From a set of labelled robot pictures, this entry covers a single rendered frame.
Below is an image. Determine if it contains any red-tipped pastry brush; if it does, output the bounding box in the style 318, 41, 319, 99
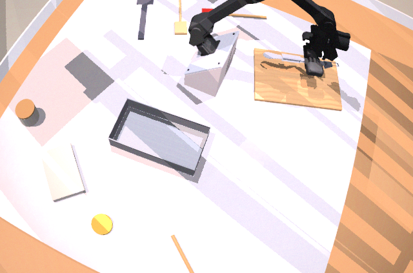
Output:
171, 235, 194, 273

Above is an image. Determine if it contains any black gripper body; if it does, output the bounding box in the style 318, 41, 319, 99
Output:
301, 32, 326, 77

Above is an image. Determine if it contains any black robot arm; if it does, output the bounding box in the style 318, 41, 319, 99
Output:
188, 0, 351, 61

